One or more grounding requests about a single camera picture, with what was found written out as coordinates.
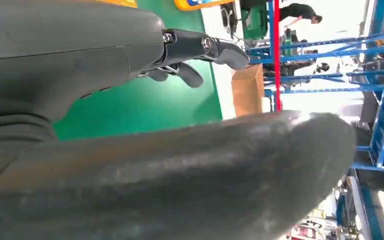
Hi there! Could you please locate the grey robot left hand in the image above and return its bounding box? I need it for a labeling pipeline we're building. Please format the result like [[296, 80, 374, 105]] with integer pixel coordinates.
[[0, 0, 358, 240]]

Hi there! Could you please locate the orange drink bottle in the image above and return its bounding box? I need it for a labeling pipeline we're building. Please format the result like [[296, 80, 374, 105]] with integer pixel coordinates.
[[173, 0, 236, 12]]

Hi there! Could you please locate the yellow sheet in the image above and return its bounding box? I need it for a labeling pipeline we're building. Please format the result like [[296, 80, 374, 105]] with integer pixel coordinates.
[[95, 0, 139, 9]]

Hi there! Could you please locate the green table mat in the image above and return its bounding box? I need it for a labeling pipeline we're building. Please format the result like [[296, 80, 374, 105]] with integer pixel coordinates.
[[52, 0, 224, 142]]

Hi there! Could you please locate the green plastic crate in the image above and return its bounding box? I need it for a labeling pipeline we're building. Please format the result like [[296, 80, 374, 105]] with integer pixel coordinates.
[[240, 0, 269, 41]]

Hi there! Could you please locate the cardboard box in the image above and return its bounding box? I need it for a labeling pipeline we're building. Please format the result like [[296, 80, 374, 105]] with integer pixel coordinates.
[[231, 63, 266, 117]]

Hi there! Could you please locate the red pole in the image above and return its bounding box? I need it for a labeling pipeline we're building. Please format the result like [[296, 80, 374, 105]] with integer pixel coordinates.
[[273, 0, 283, 112]]

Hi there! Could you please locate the person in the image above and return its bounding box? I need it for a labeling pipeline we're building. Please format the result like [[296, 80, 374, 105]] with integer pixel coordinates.
[[279, 2, 324, 26]]

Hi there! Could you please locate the black coiled cable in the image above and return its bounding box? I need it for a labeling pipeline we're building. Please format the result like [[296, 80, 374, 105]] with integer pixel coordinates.
[[220, 2, 240, 39]]

